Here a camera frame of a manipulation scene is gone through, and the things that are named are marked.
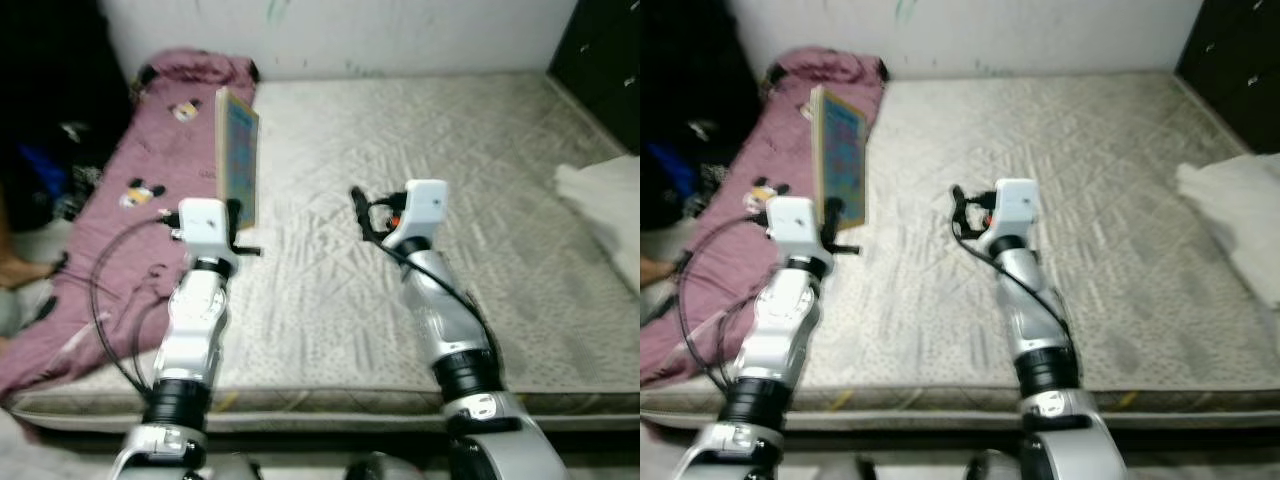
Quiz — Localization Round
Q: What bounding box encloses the colourful yellow edged book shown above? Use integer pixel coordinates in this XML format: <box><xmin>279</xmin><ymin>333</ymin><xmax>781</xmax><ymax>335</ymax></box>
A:
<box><xmin>214</xmin><ymin>86</ymin><xmax>262</xmax><ymax>233</ymax></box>
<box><xmin>809</xmin><ymin>85</ymin><xmax>869</xmax><ymax>233</ymax></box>

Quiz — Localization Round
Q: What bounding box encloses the cream lettered pillow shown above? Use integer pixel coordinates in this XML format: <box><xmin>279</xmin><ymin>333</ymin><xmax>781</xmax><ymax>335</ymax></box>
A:
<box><xmin>1175</xmin><ymin>155</ymin><xmax>1280</xmax><ymax>311</ymax></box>
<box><xmin>555</xmin><ymin>155</ymin><xmax>641</xmax><ymax>296</ymax></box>

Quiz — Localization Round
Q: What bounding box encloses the purple cartoon print blanket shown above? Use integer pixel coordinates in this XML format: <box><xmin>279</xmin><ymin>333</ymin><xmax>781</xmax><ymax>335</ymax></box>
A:
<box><xmin>0</xmin><ymin>50</ymin><xmax>263</xmax><ymax>403</ymax></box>
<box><xmin>640</xmin><ymin>47</ymin><xmax>887</xmax><ymax>391</ymax></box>

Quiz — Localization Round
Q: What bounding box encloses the beige quilted mattress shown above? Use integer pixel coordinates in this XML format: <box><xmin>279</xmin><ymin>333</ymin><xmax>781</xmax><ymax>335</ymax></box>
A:
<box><xmin>640</xmin><ymin>70</ymin><xmax>1280</xmax><ymax>433</ymax></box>
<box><xmin>5</xmin><ymin>70</ymin><xmax>641</xmax><ymax>433</ymax></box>

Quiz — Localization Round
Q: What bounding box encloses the black white print bag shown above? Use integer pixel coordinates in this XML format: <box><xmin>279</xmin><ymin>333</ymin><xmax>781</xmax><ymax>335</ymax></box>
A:
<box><xmin>50</xmin><ymin>115</ymin><xmax>111</xmax><ymax>221</ymax></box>
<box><xmin>680</xmin><ymin>115</ymin><xmax>736</xmax><ymax>201</ymax></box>

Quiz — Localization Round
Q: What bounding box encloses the blue bag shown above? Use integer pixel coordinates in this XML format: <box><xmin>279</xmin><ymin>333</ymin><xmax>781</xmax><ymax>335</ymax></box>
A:
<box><xmin>645</xmin><ymin>140</ymin><xmax>696</xmax><ymax>196</ymax></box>
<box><xmin>20</xmin><ymin>145</ymin><xmax>71</xmax><ymax>196</ymax></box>

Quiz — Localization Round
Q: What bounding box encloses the grey robot right leg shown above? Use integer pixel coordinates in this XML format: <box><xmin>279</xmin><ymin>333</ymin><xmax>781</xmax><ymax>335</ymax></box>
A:
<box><xmin>343</xmin><ymin>452</ymin><xmax>421</xmax><ymax>480</ymax></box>
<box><xmin>965</xmin><ymin>450</ymin><xmax>1026</xmax><ymax>480</ymax></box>

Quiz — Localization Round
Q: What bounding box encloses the dark tufted headboard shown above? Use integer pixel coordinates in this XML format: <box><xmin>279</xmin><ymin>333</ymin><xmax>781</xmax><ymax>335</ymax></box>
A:
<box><xmin>548</xmin><ymin>0</ymin><xmax>641</xmax><ymax>156</ymax></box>
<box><xmin>1175</xmin><ymin>0</ymin><xmax>1280</xmax><ymax>156</ymax></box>

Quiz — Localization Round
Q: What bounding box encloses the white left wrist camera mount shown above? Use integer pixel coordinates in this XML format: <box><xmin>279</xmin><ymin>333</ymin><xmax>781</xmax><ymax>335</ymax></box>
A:
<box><xmin>177</xmin><ymin>198</ymin><xmax>239</xmax><ymax>265</ymax></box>
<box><xmin>765</xmin><ymin>196</ymin><xmax>830</xmax><ymax>265</ymax></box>

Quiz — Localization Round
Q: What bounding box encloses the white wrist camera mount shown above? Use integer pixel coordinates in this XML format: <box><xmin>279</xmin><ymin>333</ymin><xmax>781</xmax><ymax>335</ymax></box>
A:
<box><xmin>177</xmin><ymin>198</ymin><xmax>239</xmax><ymax>265</ymax></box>
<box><xmin>385</xmin><ymin>180</ymin><xmax>449</xmax><ymax>253</ymax></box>
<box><xmin>765</xmin><ymin>196</ymin><xmax>830</xmax><ymax>265</ymax></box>
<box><xmin>980</xmin><ymin>178</ymin><xmax>1040</xmax><ymax>248</ymax></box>

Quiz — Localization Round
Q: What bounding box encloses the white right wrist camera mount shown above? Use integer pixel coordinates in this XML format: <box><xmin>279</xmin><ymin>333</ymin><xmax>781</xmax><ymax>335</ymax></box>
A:
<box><xmin>385</xmin><ymin>180</ymin><xmax>449</xmax><ymax>253</ymax></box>
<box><xmin>980</xmin><ymin>178</ymin><xmax>1040</xmax><ymax>248</ymax></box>

